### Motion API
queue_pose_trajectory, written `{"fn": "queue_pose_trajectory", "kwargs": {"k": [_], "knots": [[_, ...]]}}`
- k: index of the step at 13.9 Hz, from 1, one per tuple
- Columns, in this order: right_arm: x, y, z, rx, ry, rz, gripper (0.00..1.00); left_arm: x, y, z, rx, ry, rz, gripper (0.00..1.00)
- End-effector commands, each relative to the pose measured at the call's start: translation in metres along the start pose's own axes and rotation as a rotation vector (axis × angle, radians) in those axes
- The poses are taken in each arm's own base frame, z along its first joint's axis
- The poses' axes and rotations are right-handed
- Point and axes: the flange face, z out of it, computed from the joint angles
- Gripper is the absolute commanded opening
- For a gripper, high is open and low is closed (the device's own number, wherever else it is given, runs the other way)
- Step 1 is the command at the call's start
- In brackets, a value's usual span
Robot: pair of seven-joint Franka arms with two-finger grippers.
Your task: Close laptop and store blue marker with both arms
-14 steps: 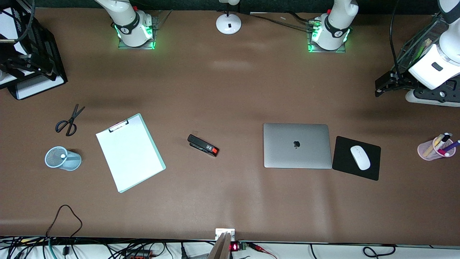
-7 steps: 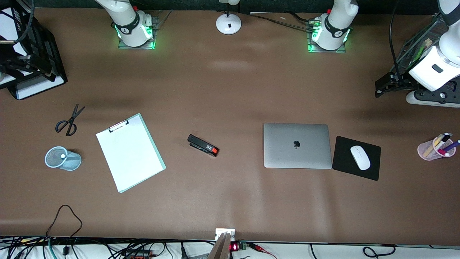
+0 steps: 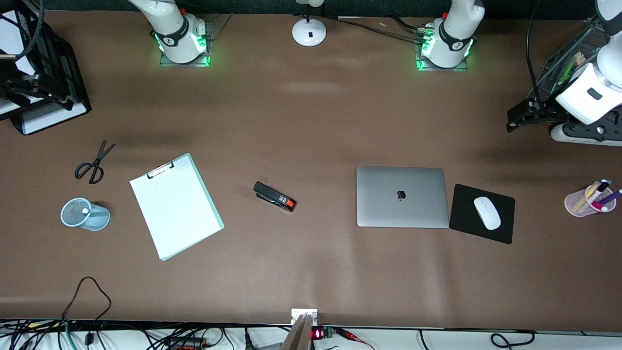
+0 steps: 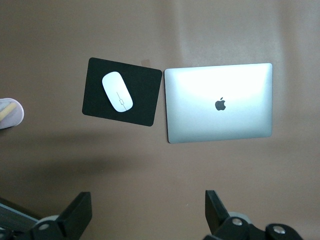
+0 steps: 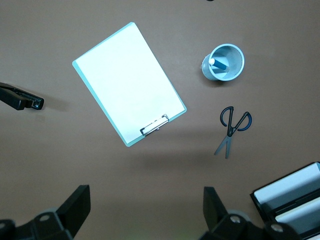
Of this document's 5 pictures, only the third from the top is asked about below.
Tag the silver laptop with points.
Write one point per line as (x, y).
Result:
(388, 194)

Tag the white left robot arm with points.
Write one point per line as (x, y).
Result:
(454, 34)

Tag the green marker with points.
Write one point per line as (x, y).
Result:
(566, 73)

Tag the white marker with black cap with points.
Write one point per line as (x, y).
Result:
(601, 185)

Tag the purple marker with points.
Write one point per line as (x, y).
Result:
(612, 196)

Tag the white paper stack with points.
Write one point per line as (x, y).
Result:
(53, 119)

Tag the black document tray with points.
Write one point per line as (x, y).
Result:
(68, 73)

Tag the wooden clothespin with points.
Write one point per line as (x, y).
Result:
(579, 58)

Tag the black mesh desk tray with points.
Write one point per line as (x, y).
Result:
(559, 58)

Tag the yellow highlighter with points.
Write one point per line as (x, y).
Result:
(585, 197)

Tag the pink mesh pen cup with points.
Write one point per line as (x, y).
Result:
(573, 206)

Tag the black scissors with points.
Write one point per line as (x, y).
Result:
(92, 170)

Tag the white computer mouse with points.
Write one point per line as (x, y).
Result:
(487, 213)

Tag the black mouse pad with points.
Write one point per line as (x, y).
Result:
(461, 214)

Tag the blue mesh pen cup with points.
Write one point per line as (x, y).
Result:
(92, 218)

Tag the white paper sheet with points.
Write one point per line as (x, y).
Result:
(175, 209)

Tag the teal clipboard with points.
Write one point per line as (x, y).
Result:
(219, 221)

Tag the white round lamp base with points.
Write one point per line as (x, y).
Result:
(309, 31)

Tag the black stapler with red end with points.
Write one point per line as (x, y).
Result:
(272, 196)

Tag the white outlet box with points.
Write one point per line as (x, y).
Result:
(303, 313)

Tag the red LED display module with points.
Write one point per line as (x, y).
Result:
(320, 333)

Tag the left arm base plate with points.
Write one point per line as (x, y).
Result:
(440, 69)

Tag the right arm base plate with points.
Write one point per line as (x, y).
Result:
(210, 48)

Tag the wooden post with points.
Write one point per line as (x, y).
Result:
(299, 335)

